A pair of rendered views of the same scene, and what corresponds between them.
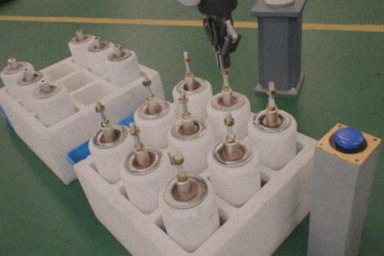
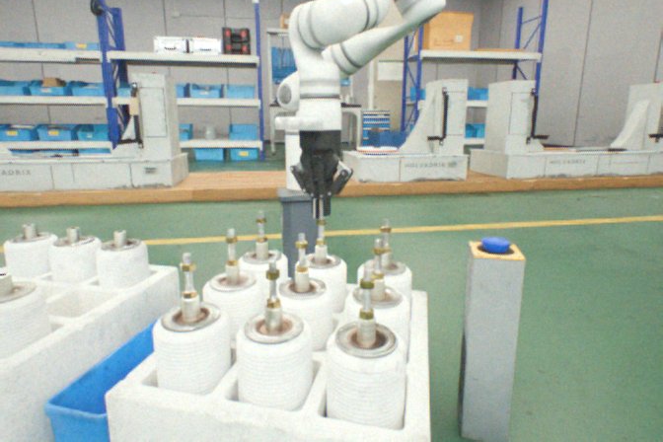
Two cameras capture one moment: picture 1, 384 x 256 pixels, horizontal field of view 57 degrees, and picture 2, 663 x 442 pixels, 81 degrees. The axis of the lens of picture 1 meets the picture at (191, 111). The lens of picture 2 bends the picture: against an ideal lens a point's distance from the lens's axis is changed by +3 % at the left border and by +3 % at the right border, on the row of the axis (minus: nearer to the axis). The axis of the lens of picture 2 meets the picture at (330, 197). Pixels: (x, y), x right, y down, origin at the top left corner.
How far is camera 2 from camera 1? 0.39 m
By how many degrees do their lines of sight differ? 43
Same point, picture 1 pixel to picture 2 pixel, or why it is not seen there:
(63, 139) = (36, 379)
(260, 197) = (418, 346)
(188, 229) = (392, 391)
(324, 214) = (486, 343)
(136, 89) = (151, 288)
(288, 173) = (422, 320)
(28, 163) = not seen: outside the picture
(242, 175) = (404, 315)
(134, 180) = (279, 351)
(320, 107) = not seen: hidden behind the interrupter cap
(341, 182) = (506, 289)
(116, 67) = (121, 258)
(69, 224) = not seen: outside the picture
